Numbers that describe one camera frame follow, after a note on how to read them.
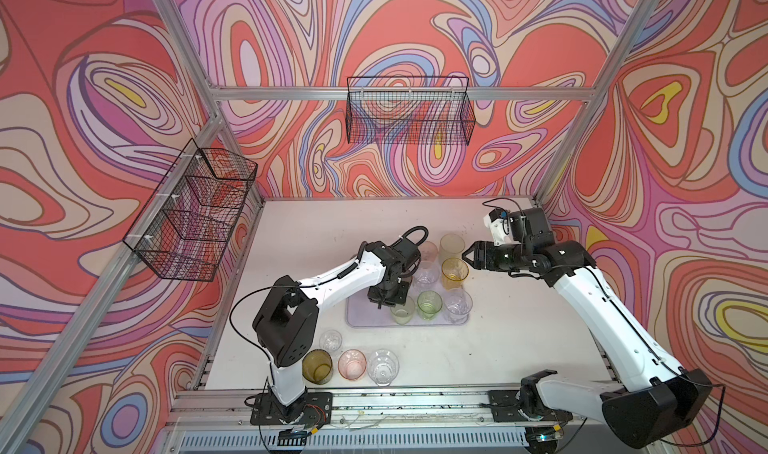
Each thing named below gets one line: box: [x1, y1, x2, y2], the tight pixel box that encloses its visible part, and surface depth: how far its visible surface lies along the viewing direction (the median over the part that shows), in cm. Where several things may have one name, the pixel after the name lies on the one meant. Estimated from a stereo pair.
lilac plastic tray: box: [347, 288, 469, 327], surface depth 89 cm
